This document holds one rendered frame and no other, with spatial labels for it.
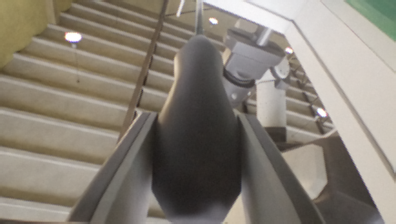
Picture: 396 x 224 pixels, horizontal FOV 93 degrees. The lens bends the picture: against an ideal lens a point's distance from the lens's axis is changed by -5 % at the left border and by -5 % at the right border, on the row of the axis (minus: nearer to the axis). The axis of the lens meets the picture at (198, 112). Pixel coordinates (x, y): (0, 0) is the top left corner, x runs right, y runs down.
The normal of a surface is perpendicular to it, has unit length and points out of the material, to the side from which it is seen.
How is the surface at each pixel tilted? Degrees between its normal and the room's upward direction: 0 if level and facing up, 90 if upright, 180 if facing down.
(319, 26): 90
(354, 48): 90
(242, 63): 90
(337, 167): 147
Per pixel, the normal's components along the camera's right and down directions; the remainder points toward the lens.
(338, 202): -0.54, -0.35
